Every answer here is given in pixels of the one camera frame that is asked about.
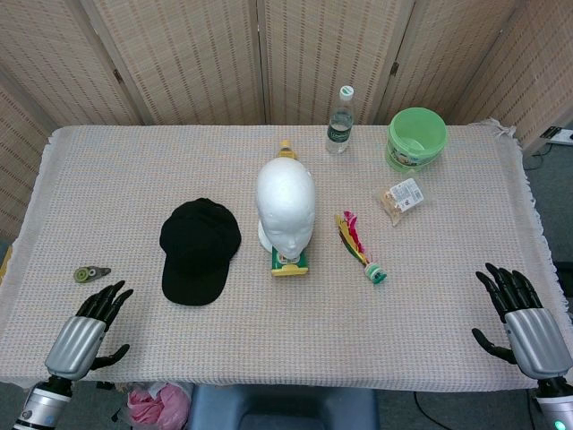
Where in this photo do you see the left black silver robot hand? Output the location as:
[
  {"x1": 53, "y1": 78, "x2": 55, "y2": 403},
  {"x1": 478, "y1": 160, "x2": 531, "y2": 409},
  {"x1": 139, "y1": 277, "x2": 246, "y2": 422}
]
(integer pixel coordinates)
[{"x1": 44, "y1": 279, "x2": 134, "y2": 383}]

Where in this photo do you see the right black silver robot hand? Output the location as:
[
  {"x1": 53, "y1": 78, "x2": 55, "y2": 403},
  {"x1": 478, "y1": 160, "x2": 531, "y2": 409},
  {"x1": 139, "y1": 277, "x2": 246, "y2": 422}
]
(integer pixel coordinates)
[{"x1": 471, "y1": 262, "x2": 573, "y2": 382}]

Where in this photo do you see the black baseball cap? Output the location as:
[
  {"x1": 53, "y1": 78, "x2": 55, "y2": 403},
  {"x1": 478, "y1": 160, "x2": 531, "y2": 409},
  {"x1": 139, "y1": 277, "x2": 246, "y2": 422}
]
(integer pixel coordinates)
[{"x1": 159, "y1": 196, "x2": 243, "y2": 307}]

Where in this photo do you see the white foam mannequin head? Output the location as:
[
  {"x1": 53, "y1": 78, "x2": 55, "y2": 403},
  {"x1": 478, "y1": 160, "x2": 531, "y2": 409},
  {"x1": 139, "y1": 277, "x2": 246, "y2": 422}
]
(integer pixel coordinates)
[{"x1": 255, "y1": 157, "x2": 314, "y2": 261}]

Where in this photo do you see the green grey correction tape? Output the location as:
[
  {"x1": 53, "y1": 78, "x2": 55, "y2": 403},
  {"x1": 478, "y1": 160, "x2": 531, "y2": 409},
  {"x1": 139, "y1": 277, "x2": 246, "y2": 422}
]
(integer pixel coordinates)
[{"x1": 73, "y1": 265, "x2": 112, "y2": 284}]

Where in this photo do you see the pink plastic bag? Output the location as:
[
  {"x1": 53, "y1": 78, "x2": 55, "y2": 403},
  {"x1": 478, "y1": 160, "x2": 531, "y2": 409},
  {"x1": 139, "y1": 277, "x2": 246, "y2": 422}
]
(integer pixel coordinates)
[{"x1": 126, "y1": 382, "x2": 193, "y2": 430}]

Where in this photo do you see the clear snack packet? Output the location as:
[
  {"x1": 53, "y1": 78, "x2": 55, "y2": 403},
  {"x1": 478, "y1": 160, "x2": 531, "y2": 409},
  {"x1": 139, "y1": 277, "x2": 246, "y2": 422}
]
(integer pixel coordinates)
[{"x1": 377, "y1": 177, "x2": 427, "y2": 228}]

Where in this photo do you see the colourful feather shuttlecock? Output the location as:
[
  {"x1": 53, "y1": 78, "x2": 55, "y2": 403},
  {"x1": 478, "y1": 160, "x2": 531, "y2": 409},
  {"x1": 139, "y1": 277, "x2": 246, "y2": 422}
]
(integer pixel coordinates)
[{"x1": 335, "y1": 211, "x2": 387, "y2": 285}]

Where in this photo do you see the white power strip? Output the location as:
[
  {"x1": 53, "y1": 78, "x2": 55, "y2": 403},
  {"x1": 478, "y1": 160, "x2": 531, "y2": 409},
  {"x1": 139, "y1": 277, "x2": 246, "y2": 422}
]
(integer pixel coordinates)
[{"x1": 539, "y1": 126, "x2": 573, "y2": 145}]

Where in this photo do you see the beige woven tablecloth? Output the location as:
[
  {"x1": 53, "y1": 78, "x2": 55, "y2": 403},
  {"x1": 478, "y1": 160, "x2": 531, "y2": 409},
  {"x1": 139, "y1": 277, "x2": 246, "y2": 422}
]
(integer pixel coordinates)
[{"x1": 0, "y1": 116, "x2": 573, "y2": 393}]

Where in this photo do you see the green plastic bucket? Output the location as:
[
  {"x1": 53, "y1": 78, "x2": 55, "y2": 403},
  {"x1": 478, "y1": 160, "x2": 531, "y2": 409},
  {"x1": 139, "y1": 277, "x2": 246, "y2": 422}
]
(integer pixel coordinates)
[{"x1": 385, "y1": 107, "x2": 449, "y2": 173}]

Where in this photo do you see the blue grey chair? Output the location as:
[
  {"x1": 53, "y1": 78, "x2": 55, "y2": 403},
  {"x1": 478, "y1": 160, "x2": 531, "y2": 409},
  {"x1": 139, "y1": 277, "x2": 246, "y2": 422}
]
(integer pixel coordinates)
[{"x1": 187, "y1": 383, "x2": 381, "y2": 430}]

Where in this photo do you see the green box with yellow lid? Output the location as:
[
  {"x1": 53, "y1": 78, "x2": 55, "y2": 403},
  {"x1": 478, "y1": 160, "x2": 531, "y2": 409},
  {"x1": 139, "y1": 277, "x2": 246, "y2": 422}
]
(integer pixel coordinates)
[{"x1": 270, "y1": 247, "x2": 311, "y2": 279}]

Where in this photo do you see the clear water bottle green label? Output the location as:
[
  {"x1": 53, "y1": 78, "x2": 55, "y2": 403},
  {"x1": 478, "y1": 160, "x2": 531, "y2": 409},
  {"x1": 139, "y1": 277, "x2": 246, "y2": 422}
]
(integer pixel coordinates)
[{"x1": 325, "y1": 85, "x2": 356, "y2": 155}]

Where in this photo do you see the woven folding screen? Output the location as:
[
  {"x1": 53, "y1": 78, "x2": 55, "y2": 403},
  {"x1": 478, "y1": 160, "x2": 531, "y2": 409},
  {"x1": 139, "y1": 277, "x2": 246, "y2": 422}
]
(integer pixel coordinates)
[{"x1": 0, "y1": 0, "x2": 573, "y2": 243}]

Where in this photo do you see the black floor cable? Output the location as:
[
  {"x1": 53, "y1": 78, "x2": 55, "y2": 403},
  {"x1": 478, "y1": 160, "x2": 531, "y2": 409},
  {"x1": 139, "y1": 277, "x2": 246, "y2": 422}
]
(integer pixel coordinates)
[{"x1": 414, "y1": 391, "x2": 449, "y2": 430}]

